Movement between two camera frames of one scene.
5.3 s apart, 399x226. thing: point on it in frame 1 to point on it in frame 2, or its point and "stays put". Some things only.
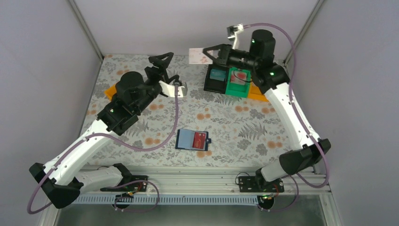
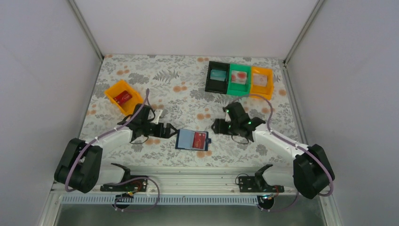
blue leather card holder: x=192 y=139 stays put
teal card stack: x=218 y=75 stays put
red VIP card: x=199 y=140 stays put
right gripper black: x=224 y=54 to x=222 y=125
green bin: x=235 y=89 stays put
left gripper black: x=154 y=71 to x=163 y=130
